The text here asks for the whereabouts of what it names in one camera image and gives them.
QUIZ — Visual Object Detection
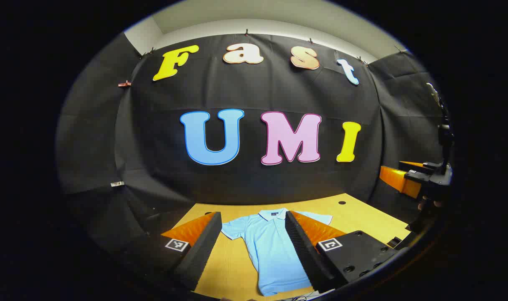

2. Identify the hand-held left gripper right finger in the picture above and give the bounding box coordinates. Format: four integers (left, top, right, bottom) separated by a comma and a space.
284, 210, 400, 293

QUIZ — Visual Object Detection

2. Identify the light blue polo T-shirt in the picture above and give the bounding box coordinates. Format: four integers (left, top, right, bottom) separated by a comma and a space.
221, 208, 334, 296

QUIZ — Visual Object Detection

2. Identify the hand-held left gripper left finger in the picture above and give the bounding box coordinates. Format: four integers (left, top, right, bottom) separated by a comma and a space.
122, 211, 223, 292

